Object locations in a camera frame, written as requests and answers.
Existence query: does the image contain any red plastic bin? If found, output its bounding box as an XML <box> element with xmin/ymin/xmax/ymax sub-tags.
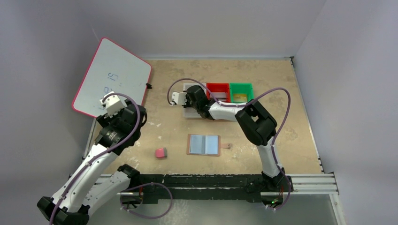
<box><xmin>206</xmin><ymin>82</ymin><xmax>231</xmax><ymax>101</ymax></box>

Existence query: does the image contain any green plastic bin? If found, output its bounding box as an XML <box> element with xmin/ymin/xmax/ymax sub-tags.
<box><xmin>230</xmin><ymin>83</ymin><xmax>255</xmax><ymax>103</ymax></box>

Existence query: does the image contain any brown leather card holder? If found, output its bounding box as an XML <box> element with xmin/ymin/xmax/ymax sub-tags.
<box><xmin>186</xmin><ymin>134</ymin><xmax>232</xmax><ymax>157</ymax></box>

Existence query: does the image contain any pink eraser block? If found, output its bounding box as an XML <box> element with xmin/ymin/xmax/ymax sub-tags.
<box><xmin>155</xmin><ymin>148</ymin><xmax>168</xmax><ymax>159</ymax></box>

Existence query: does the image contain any pink framed whiteboard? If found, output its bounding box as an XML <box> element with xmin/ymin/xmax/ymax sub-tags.
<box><xmin>72</xmin><ymin>37</ymin><xmax>152</xmax><ymax>118</ymax></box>

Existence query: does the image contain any white plastic bin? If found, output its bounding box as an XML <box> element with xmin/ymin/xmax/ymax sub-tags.
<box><xmin>183</xmin><ymin>82</ymin><xmax>207</xmax><ymax>118</ymax></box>

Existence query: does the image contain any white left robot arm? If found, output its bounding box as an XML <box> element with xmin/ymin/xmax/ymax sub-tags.
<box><xmin>37</xmin><ymin>103</ymin><xmax>147</xmax><ymax>225</ymax></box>

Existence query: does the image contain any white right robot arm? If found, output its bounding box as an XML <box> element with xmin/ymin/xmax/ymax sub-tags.
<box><xmin>180</xmin><ymin>85</ymin><xmax>292</xmax><ymax>191</ymax></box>

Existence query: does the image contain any silver striped card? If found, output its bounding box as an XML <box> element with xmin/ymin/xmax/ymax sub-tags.
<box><xmin>216</xmin><ymin>96</ymin><xmax>230</xmax><ymax>103</ymax></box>

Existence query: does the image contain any gold card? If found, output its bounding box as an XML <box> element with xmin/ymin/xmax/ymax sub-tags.
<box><xmin>231</xmin><ymin>93</ymin><xmax>248</xmax><ymax>103</ymax></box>

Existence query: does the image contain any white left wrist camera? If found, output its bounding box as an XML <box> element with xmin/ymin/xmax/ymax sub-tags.
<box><xmin>100</xmin><ymin>91</ymin><xmax>126</xmax><ymax>118</ymax></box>

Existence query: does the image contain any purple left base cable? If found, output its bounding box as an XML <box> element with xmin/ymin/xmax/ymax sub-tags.
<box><xmin>119</xmin><ymin>181</ymin><xmax>174</xmax><ymax>219</ymax></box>

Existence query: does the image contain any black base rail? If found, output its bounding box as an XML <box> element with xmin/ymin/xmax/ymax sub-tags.
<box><xmin>133</xmin><ymin>174</ymin><xmax>294</xmax><ymax>207</ymax></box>

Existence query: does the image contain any aluminium frame rail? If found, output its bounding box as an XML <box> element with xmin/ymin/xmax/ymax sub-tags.
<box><xmin>63</xmin><ymin>173</ymin><xmax>339</xmax><ymax>196</ymax></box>

